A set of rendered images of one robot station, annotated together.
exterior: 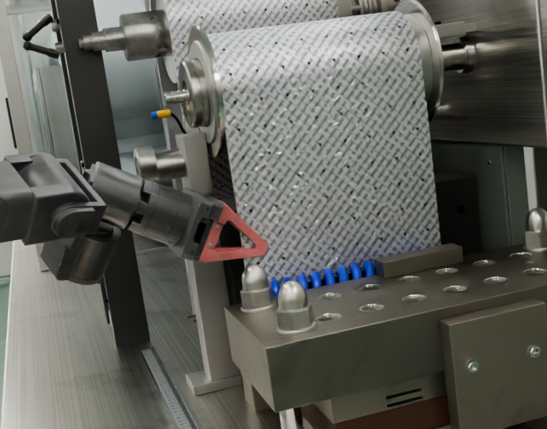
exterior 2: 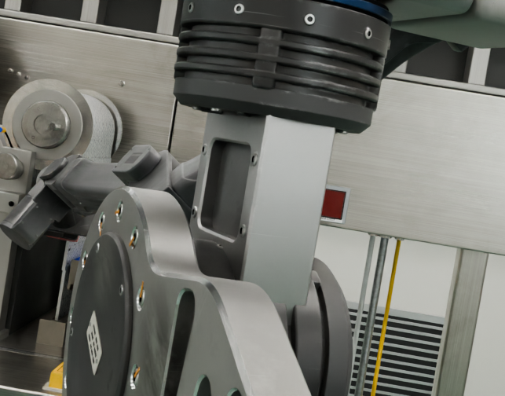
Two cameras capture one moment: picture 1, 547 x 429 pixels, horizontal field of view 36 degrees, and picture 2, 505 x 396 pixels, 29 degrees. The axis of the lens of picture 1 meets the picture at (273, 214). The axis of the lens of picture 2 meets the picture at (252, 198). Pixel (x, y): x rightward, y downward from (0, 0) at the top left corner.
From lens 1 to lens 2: 148 cm
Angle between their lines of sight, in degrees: 72
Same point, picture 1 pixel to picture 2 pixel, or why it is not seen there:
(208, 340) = (3, 302)
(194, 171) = (29, 177)
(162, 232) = (75, 218)
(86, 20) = not seen: outside the picture
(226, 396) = (18, 342)
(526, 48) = (155, 140)
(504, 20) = (138, 119)
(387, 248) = not seen: hidden behind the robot
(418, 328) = not seen: hidden behind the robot
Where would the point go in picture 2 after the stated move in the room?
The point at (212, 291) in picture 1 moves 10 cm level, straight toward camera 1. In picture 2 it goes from (11, 265) to (68, 276)
